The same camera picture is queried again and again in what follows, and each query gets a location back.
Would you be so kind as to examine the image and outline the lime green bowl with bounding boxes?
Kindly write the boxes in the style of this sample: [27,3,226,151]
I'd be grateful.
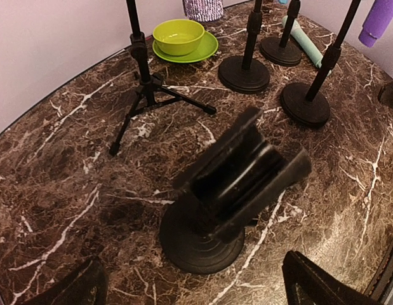
[152,19,205,57]

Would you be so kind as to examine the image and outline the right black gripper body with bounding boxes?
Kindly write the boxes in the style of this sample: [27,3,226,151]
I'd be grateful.
[378,81,393,109]

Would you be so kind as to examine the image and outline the rhinestone silver microphone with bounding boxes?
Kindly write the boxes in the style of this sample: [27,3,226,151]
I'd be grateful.
[182,0,223,22]

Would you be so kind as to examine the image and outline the black round-base mic stand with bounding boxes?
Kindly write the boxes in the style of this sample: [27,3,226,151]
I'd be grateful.
[259,0,302,67]
[159,107,312,275]
[218,0,270,94]
[280,0,361,129]

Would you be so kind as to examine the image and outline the mint green microphone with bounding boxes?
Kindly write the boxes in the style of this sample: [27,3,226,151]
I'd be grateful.
[290,20,323,69]

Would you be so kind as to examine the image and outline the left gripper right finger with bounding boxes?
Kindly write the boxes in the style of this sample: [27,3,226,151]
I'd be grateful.
[282,250,378,304]

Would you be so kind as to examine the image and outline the purple microphone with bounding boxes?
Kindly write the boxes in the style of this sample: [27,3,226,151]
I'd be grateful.
[358,0,393,48]

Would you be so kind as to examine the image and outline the lime green plate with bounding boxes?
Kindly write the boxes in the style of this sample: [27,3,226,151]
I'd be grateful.
[152,32,219,64]

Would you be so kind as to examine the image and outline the black tripod shock-mount stand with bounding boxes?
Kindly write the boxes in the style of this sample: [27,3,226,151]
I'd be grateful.
[109,0,216,156]

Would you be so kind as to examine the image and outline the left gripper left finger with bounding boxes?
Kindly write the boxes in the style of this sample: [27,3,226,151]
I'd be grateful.
[24,256,108,305]

